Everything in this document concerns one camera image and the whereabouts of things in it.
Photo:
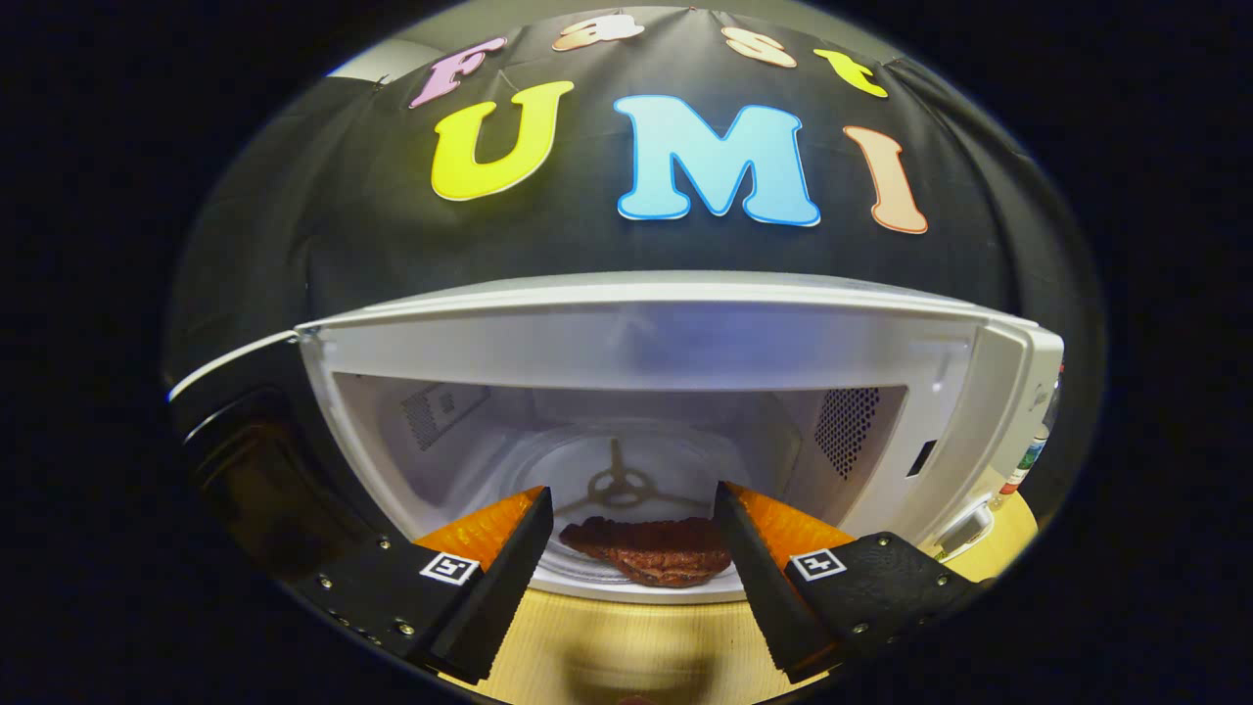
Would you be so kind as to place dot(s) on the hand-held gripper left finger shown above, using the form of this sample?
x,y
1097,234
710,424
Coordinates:
x,y
499,597

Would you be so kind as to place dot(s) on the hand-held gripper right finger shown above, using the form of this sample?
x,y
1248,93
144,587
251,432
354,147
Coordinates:
x,y
768,597

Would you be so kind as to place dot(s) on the brown roasted meat piece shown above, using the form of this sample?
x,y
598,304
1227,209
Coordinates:
x,y
656,558

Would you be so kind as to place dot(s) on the clear plastic water bottle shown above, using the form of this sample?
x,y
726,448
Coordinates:
x,y
1023,465

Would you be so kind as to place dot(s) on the white toaster oven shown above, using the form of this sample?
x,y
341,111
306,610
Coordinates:
x,y
636,343

